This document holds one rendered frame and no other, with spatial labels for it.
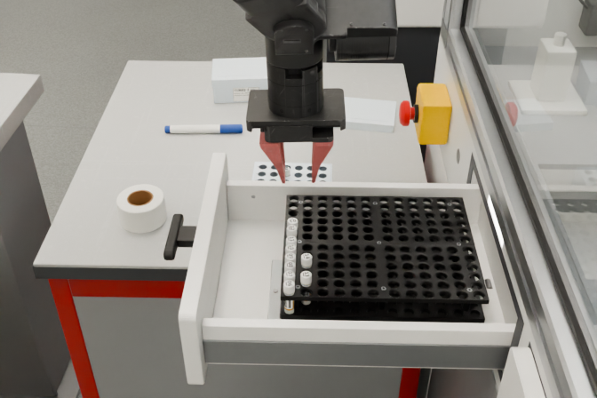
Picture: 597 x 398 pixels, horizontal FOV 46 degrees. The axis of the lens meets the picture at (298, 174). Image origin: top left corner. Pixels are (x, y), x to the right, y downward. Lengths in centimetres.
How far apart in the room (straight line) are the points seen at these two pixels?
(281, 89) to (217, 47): 260
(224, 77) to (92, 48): 210
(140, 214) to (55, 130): 180
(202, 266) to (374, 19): 31
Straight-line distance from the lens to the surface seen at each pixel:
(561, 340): 65
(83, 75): 319
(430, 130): 110
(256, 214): 96
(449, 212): 89
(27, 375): 183
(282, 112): 72
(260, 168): 113
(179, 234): 84
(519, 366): 70
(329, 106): 74
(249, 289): 87
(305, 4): 59
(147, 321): 113
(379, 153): 123
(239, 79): 134
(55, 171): 260
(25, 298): 164
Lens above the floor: 145
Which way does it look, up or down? 36 degrees down
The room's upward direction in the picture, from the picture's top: straight up
